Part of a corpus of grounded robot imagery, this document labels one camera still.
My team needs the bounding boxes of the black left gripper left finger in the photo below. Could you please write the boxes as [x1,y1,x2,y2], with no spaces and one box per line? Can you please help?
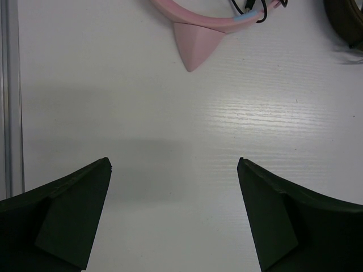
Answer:
[1,157,112,271]

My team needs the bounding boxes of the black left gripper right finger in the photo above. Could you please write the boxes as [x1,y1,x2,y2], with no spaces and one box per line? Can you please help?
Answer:
[237,158,362,271]

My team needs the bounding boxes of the pink blue cat-ear headphones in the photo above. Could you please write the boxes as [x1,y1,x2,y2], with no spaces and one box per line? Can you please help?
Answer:
[152,0,288,72]

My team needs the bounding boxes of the brown silver headphones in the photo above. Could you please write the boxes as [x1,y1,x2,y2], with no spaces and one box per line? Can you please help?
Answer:
[323,0,362,66]

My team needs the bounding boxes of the aluminium table edge rail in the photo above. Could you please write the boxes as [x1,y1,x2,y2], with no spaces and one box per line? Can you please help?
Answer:
[1,0,25,200]

